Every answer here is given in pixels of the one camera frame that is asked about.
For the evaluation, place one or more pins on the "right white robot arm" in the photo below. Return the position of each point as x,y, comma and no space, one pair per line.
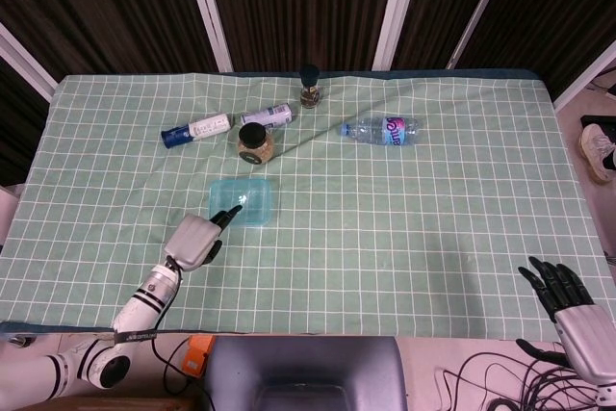
605,392

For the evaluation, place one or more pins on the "grey robot torso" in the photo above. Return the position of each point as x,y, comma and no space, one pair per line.
308,367

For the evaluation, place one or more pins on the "orange box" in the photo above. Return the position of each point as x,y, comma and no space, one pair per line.
195,363

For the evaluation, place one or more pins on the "brown wooden plank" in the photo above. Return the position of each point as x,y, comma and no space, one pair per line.
120,403

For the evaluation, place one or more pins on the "spice grinder bottle dark cap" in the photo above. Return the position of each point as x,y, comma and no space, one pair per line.
310,93

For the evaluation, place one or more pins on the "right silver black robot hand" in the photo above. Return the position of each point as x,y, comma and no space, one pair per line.
584,334

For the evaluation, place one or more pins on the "green checked tablecloth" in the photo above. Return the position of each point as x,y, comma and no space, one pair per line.
385,218

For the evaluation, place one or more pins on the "white partition frame post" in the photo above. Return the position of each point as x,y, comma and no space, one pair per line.
397,11
24,62
481,11
584,76
207,11

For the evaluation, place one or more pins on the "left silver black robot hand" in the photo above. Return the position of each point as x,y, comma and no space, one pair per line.
192,242

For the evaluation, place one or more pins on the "clear plastic water bottle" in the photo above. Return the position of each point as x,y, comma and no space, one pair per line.
380,131

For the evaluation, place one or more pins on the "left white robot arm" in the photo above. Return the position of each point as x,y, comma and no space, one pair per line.
139,305

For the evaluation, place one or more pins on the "white and blue drink can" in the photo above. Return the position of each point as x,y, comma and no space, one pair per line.
267,115

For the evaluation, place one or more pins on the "round grain jar black lid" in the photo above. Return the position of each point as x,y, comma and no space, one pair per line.
255,139

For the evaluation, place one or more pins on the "beige sneaker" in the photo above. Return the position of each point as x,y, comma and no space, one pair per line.
594,151

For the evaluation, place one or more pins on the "white spray can blue cap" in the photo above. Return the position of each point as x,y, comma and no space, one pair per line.
202,128

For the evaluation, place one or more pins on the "black flat board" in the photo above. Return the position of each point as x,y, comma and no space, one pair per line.
599,120

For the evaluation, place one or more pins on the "blue translucent plastic lid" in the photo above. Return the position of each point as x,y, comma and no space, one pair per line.
250,199

